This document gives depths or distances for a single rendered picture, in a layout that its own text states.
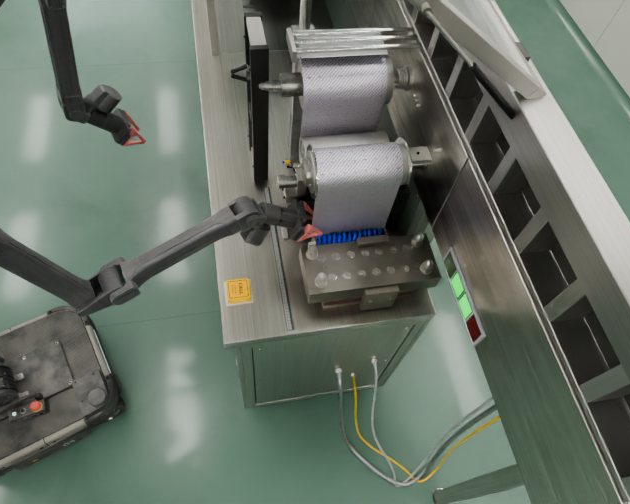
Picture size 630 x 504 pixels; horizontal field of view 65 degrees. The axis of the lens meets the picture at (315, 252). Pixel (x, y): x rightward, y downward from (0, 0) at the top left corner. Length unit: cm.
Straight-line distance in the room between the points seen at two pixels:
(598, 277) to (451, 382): 169
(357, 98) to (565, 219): 71
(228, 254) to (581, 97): 315
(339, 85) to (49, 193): 207
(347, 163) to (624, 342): 76
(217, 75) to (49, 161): 141
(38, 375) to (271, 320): 112
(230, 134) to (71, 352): 112
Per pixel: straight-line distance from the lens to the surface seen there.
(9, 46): 412
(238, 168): 181
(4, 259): 117
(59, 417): 224
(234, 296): 151
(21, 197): 315
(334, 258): 146
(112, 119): 167
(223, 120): 198
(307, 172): 131
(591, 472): 105
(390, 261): 148
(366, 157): 133
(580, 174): 98
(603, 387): 96
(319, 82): 140
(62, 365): 228
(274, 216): 135
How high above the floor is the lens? 228
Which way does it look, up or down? 59 degrees down
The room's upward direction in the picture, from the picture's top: 9 degrees clockwise
